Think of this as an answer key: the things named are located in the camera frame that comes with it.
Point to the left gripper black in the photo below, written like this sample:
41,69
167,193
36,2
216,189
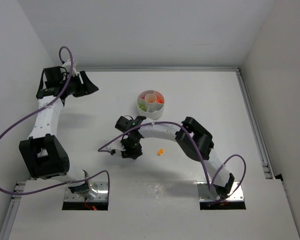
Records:
82,83

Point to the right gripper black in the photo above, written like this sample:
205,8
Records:
132,152

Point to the lime legos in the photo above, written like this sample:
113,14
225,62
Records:
142,107

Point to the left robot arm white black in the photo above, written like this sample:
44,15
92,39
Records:
43,154

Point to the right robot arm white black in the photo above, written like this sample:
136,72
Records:
194,140

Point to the yellow orange lego group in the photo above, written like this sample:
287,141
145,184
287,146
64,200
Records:
160,152

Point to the white round divided container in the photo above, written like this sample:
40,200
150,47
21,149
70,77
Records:
153,110

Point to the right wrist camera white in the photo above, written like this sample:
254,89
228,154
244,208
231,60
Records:
115,146

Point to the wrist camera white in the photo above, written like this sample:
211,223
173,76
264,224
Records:
70,63
115,146

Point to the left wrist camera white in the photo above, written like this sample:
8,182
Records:
70,63

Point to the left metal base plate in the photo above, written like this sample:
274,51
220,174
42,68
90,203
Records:
93,191

